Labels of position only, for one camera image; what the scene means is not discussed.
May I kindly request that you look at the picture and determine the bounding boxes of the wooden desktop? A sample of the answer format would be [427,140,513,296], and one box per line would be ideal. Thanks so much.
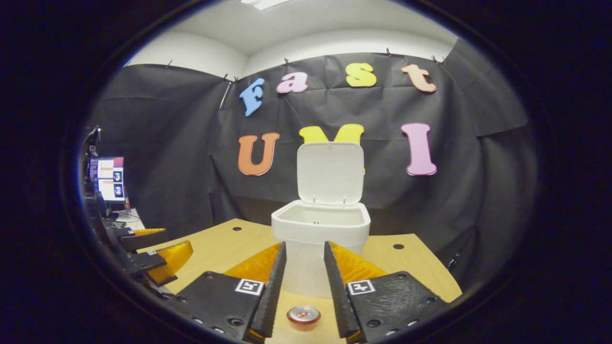
[136,218,463,344]

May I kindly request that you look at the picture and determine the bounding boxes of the ceiling light panel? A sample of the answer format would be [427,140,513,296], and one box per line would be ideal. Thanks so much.
[240,0,292,10]

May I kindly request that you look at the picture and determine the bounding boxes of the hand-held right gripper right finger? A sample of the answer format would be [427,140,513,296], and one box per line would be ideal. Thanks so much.
[324,241,452,344]

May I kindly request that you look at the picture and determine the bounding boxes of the white desktop garbage bin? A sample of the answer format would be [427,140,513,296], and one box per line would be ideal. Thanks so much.
[271,141,372,298]

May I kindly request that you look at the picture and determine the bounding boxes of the black backdrop cloth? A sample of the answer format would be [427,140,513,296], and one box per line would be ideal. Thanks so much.
[86,38,538,292]

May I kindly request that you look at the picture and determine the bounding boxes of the red pop can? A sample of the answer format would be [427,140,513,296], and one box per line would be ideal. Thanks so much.
[286,306,322,332]

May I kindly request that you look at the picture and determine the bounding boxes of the computer monitor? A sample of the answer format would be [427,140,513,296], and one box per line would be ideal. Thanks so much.
[89,157,126,204]

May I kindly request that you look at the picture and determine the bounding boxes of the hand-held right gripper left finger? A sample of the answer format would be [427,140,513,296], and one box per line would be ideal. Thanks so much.
[165,241,287,343]

